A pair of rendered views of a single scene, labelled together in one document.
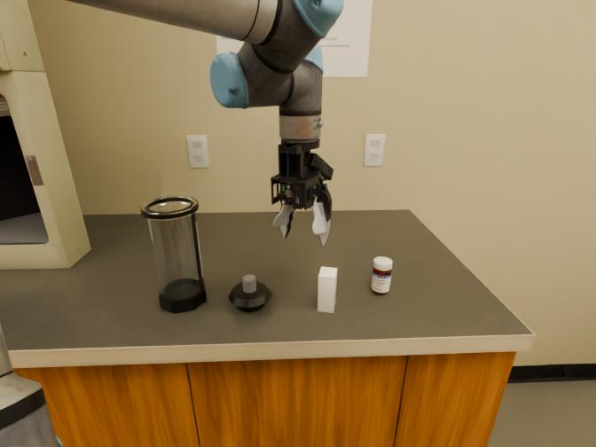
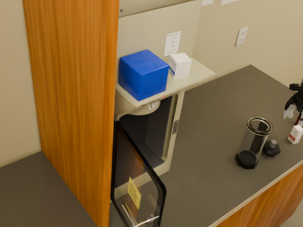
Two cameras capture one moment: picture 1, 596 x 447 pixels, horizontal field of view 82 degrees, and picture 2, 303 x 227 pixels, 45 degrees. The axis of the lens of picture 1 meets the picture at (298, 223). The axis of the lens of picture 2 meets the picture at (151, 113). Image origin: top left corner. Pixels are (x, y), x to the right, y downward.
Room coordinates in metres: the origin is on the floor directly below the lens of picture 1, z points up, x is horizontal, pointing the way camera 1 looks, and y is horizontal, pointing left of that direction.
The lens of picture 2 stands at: (0.03, 1.38, 2.13)
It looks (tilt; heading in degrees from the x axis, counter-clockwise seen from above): 39 degrees down; 320
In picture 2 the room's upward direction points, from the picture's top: 7 degrees clockwise
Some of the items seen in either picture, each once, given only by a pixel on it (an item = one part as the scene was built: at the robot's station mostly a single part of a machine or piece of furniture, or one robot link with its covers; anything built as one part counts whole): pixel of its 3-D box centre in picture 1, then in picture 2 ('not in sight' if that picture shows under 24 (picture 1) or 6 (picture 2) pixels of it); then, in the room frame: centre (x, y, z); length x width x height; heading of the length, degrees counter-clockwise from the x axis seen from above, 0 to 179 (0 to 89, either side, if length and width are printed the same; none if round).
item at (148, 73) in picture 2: not in sight; (143, 74); (0.71, 0.85, 1.55); 0.10 x 0.10 x 0.09; 3
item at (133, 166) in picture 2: not in sight; (133, 195); (0.60, 0.92, 1.19); 0.30 x 0.01 x 0.40; 173
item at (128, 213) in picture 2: not in sight; (135, 215); (0.53, 0.96, 1.20); 0.10 x 0.05 x 0.03; 173
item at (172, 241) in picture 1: (176, 252); (253, 143); (0.64, 0.25, 1.06); 0.11 x 0.11 x 0.21
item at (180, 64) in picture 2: not in sight; (179, 65); (0.72, 0.70, 1.54); 0.05 x 0.05 x 0.06; 76
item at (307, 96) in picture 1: (298, 80); not in sight; (0.63, 0.00, 1.39); 0.09 x 0.08 x 0.11; 131
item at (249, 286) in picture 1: (249, 290); (271, 146); (0.63, 0.10, 0.97); 0.09 x 0.09 x 0.07
